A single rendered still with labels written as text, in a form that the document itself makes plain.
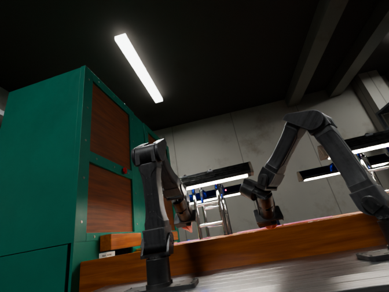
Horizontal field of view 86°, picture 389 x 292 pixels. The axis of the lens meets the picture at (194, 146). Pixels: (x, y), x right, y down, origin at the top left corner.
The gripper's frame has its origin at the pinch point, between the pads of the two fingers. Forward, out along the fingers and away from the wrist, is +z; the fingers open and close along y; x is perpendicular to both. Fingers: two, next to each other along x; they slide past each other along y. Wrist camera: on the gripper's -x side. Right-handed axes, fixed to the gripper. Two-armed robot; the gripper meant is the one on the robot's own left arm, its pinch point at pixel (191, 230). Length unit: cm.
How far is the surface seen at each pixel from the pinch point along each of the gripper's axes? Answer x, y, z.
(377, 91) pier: -291, -281, 83
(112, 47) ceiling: -191, 75, -97
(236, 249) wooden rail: 20.7, -20.6, -9.5
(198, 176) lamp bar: -27.5, -5.8, -10.0
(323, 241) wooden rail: 22, -49, -8
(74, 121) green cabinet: -30, 47, -58
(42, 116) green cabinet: -38, 68, -65
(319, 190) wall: -199, -144, 184
